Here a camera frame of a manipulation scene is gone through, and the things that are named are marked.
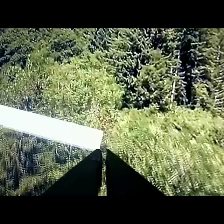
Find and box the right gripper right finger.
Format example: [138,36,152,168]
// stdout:
[105,148,167,197]

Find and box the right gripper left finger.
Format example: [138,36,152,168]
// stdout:
[41,149,103,197]

